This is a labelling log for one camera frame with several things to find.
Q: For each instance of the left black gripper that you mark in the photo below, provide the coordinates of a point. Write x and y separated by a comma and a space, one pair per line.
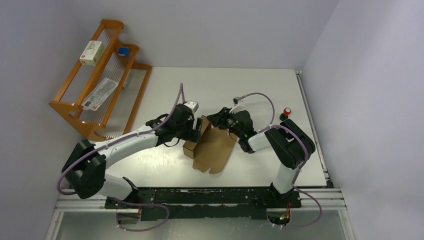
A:
192, 135

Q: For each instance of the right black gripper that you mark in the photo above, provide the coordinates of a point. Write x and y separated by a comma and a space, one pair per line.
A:
216, 119

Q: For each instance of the brown cardboard box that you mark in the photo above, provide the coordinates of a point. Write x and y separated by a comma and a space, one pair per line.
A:
212, 151

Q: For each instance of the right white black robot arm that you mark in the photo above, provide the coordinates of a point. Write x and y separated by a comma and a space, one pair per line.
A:
292, 146

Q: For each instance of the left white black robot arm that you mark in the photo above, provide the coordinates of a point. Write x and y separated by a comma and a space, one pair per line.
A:
85, 169

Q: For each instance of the white green carton box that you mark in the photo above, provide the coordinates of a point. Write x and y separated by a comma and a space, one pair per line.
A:
92, 53

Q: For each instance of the orange wooden rack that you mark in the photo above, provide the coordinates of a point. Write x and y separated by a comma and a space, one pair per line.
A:
111, 120

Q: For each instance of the clear plastic bag package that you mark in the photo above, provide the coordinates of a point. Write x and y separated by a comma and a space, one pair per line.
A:
99, 95

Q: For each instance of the blue round object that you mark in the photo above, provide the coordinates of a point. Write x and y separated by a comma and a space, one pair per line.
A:
123, 51

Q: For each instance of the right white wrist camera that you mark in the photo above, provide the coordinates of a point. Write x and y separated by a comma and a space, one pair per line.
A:
238, 105

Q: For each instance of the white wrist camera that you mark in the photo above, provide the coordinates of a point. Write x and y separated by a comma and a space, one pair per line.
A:
192, 105
238, 105

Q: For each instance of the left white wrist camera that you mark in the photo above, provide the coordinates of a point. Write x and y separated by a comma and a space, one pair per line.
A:
192, 105

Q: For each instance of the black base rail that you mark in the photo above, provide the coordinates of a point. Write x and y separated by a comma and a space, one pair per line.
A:
199, 203

